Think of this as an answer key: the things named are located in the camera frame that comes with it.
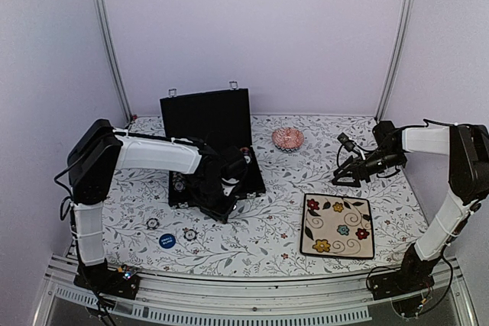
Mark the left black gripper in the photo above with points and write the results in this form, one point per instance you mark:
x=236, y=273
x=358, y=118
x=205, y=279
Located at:
x=220, y=214

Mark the red patterned bowl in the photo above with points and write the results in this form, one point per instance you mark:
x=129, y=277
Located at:
x=288, y=139

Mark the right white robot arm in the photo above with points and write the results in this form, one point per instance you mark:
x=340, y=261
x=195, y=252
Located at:
x=466, y=147

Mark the aluminium frame post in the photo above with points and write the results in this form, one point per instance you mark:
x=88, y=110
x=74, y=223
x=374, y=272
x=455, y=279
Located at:
x=102, y=16
x=395, y=58

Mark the floral square plate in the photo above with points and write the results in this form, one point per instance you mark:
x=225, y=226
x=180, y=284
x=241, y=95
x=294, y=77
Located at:
x=337, y=227

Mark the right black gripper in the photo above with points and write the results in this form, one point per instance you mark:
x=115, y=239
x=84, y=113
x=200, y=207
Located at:
x=358, y=167

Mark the right aluminium frame post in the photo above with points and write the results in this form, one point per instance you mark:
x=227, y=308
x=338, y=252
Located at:
x=395, y=58

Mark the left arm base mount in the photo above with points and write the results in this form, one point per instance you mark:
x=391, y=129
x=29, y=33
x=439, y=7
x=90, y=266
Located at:
x=102, y=280

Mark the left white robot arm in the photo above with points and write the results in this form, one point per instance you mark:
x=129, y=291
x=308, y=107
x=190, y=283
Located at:
x=211, y=176

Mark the black poker case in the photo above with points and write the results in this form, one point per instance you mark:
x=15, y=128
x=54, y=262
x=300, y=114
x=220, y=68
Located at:
x=222, y=119

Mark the left aluminium frame post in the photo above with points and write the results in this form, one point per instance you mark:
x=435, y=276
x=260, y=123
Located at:
x=102, y=16

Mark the front aluminium rail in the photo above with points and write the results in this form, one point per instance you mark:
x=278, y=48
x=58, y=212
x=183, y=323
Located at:
x=186, y=299

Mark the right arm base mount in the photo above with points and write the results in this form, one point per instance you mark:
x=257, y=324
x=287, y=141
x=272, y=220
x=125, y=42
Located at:
x=401, y=284

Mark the blue small blind button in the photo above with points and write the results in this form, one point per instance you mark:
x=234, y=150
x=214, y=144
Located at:
x=167, y=241

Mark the blue white chip stack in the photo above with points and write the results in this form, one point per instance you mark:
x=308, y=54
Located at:
x=178, y=182

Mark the purple chip stack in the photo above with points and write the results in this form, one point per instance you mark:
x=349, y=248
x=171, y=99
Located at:
x=246, y=152

